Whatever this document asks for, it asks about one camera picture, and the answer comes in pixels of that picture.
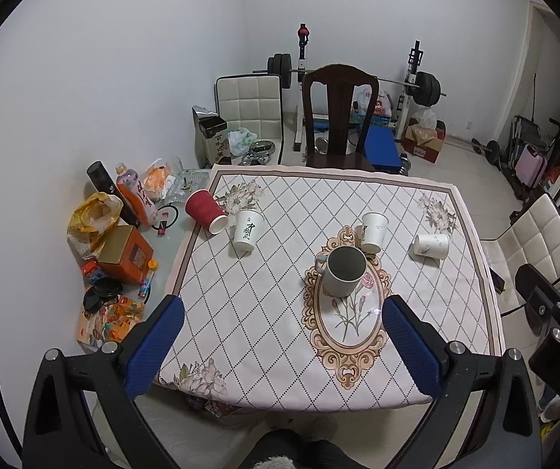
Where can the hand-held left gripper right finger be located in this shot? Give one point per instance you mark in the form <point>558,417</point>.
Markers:
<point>409,347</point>

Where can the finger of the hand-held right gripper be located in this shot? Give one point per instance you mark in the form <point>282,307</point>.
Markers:
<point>534,286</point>

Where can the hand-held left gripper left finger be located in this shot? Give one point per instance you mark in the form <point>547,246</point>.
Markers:
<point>155,347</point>

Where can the white cup grey sprig print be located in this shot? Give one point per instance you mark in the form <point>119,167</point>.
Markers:
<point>430,245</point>

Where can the red paper cup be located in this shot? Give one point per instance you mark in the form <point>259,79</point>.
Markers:
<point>204,210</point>

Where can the white paper cup black print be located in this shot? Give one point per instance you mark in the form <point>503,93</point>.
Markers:
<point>246,232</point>

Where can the white padded chair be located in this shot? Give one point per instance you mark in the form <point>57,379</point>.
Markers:
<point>536,234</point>
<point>250,102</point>

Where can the colourful snack packet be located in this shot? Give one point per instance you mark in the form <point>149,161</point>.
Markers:
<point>111,320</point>

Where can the small tube with orange cap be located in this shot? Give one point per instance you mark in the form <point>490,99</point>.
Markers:
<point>147,278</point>

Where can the black round lid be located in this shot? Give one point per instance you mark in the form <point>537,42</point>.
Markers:
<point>101,290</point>

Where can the orange box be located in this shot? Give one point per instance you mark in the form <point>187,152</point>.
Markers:
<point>126,254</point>

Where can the small orange capped bottle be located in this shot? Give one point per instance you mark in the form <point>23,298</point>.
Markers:
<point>93,271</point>

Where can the grey ceramic mug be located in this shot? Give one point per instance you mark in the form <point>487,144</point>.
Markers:
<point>341,266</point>

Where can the floral diamond pattern tablecloth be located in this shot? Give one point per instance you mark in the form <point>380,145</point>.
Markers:
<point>260,312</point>

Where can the pink suitcase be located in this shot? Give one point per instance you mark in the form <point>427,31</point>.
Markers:
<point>530,166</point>

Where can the small barbell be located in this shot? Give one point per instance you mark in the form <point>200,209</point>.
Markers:
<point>492,150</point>

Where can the yellow plastic bag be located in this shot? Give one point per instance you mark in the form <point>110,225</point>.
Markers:
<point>92,220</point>

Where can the black folding cart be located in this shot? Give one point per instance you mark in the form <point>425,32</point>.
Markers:
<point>519,132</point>

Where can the orange drink bottle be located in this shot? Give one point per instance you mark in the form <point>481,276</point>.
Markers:
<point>136,193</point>

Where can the clear glass tray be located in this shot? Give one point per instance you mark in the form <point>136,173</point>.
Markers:
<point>189,184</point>

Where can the clear bag of orange snacks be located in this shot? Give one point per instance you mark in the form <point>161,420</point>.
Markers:
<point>157,180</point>

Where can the black bottle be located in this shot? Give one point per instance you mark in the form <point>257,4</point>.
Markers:
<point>106,183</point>

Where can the cardboard box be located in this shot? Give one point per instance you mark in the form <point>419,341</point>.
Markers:
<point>424,144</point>

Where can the blue bench pad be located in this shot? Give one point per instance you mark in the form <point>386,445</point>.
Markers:
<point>381,149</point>

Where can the dark printed box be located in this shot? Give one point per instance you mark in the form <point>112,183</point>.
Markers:
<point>211,139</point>

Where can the metal bowls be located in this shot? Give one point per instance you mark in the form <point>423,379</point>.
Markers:
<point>260,151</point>

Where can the pale green plastic bag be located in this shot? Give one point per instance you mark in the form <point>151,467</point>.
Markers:
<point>241,140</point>

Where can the barbell with black plates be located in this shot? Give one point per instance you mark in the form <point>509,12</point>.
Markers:
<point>429,88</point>

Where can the red and white plastic bag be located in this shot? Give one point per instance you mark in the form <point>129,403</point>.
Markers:
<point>382,103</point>

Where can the white weight rack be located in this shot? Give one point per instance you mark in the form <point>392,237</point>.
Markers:
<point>302,63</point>

